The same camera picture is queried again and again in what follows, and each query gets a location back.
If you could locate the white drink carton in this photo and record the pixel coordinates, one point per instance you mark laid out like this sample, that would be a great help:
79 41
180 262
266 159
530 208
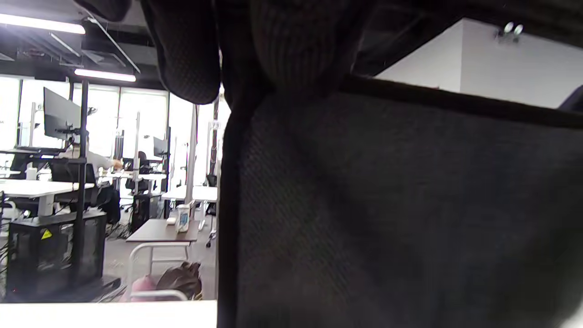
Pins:
183 221

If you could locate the white metal trolley cart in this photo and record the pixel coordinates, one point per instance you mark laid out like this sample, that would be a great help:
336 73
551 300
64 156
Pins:
159 294

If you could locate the green hand towel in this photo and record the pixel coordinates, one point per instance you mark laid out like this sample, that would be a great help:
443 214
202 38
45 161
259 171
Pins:
387 205

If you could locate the pink paper sheet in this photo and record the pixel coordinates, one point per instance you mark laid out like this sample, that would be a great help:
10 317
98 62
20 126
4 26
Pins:
143 284

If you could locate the dark brown low table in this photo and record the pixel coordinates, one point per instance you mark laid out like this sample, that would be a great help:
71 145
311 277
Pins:
155 232

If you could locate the brown leather bag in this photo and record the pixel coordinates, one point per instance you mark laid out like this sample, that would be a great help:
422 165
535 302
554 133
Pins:
180 280

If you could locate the ceiling strip light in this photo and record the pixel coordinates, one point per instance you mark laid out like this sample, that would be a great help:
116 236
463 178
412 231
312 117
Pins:
104 75
41 23

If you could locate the white wall spotlight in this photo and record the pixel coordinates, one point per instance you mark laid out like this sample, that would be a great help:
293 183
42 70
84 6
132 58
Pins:
510 31

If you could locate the grey metal post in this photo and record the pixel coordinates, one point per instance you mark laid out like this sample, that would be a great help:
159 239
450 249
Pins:
191 159

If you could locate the person's left hand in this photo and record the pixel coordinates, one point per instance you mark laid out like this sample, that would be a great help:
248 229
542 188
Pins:
282 41

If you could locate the black mesh equipment cabinet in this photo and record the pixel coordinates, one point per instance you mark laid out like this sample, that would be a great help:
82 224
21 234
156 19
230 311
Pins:
32 255

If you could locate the black computer monitor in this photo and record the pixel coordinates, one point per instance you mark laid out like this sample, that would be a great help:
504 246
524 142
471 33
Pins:
61 114

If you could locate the white office desk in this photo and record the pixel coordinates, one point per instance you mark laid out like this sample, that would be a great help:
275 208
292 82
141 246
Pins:
36 187

